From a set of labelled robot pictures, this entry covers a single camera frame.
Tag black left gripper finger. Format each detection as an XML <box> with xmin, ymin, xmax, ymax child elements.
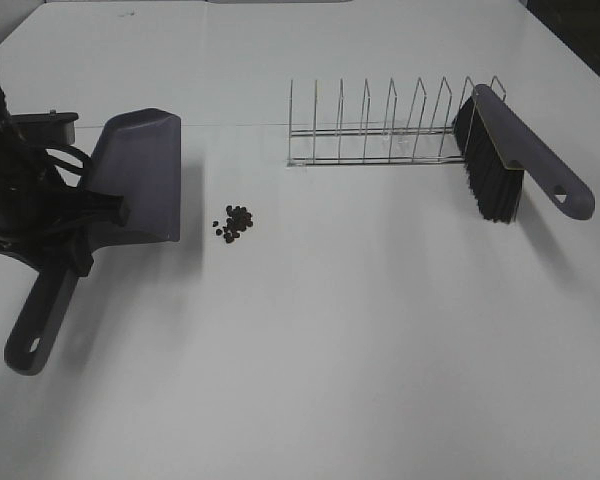
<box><xmin>82</xmin><ymin>192</ymin><xmax>130</xmax><ymax>225</ymax></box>
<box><xmin>65</xmin><ymin>228</ymin><xmax>94</xmax><ymax>277</ymax></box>

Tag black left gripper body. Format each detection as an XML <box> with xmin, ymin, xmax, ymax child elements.
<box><xmin>0</xmin><ymin>164</ymin><xmax>93</xmax><ymax>270</ymax></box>

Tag purple plastic dustpan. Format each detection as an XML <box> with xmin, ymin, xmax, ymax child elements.
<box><xmin>4</xmin><ymin>108</ymin><xmax>181</xmax><ymax>376</ymax></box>

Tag pile of coffee beans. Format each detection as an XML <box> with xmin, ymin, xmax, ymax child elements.
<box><xmin>212</xmin><ymin>205</ymin><xmax>254</xmax><ymax>244</ymax></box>

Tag purple brush black bristles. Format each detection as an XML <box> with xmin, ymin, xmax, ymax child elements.
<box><xmin>452</xmin><ymin>84</ymin><xmax>595</xmax><ymax>224</ymax></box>

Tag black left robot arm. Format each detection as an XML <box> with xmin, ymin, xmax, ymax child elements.
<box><xmin>0</xmin><ymin>86</ymin><xmax>129</xmax><ymax>277</ymax></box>

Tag black cable bundle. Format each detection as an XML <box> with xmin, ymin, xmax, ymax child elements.
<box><xmin>39</xmin><ymin>144</ymin><xmax>92</xmax><ymax>186</ymax></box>

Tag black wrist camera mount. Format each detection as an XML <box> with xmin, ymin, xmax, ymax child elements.
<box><xmin>10</xmin><ymin>110</ymin><xmax>79</xmax><ymax>146</ymax></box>

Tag metal wire dish rack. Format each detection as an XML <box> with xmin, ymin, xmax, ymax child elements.
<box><xmin>286</xmin><ymin>76</ymin><xmax>477</xmax><ymax>167</ymax></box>

